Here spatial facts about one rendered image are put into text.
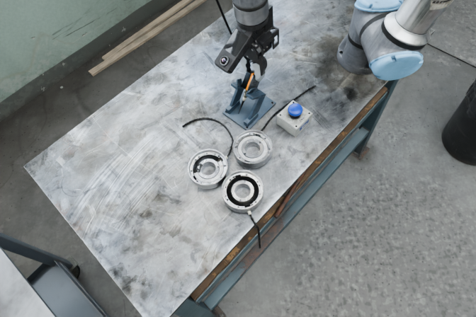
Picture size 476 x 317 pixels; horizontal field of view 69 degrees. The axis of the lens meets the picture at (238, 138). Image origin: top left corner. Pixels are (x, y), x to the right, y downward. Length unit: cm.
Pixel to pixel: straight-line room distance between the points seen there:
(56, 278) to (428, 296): 154
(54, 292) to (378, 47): 145
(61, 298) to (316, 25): 140
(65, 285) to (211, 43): 110
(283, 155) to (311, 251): 82
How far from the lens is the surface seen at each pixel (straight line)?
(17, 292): 118
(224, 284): 142
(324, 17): 131
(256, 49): 83
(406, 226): 183
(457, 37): 264
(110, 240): 95
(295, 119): 96
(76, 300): 162
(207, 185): 89
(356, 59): 112
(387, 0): 103
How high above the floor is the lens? 164
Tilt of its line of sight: 59 degrees down
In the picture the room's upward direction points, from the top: 8 degrees counter-clockwise
